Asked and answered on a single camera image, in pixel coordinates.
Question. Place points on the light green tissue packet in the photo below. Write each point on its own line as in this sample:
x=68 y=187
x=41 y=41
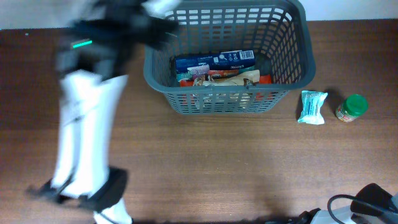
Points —
x=312 y=102

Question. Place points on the grey plastic basket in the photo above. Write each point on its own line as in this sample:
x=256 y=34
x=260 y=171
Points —
x=274 y=32

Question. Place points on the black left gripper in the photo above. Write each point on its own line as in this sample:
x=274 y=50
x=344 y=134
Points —
x=166 y=31

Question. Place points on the beige snack bag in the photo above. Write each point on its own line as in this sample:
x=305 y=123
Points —
x=249 y=78

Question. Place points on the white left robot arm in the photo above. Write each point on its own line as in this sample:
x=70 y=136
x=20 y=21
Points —
x=91 y=64

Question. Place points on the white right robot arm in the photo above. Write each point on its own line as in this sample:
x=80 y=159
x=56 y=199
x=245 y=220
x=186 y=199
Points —
x=372 y=205

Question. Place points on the blue cardboard box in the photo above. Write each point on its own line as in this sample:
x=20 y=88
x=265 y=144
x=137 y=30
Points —
x=220 y=65

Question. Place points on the green lid jar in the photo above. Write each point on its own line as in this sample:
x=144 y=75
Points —
x=352 y=108

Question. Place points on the orange spaghetti package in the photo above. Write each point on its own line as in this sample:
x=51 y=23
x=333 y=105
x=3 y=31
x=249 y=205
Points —
x=266 y=79

